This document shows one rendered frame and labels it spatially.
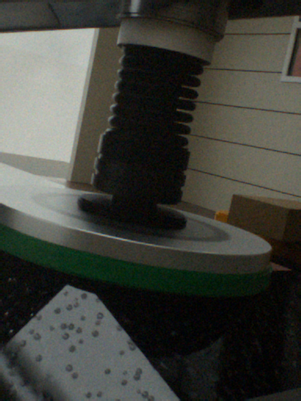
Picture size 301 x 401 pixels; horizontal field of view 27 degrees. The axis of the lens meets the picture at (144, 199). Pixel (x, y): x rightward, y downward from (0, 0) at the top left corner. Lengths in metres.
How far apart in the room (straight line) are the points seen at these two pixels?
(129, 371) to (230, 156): 8.37
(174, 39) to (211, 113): 8.68
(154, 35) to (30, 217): 0.15
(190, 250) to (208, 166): 8.62
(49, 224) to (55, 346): 0.07
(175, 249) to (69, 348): 0.08
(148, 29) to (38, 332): 0.21
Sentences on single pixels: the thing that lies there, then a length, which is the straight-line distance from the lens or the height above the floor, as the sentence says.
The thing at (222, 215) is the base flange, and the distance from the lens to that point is 1.13.
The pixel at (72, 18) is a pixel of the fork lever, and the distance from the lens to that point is 0.52.
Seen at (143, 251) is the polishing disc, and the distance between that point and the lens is 0.36.
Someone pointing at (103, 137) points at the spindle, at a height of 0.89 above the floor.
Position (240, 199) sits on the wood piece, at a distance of 0.95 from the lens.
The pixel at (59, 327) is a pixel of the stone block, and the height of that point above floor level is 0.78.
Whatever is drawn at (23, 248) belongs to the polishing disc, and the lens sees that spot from 0.38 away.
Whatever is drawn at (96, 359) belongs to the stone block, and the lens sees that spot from 0.36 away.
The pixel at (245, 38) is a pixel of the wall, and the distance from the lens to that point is 8.97.
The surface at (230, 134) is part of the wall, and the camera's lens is 8.77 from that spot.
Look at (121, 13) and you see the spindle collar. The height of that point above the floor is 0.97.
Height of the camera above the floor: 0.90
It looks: 6 degrees down
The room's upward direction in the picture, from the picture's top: 12 degrees clockwise
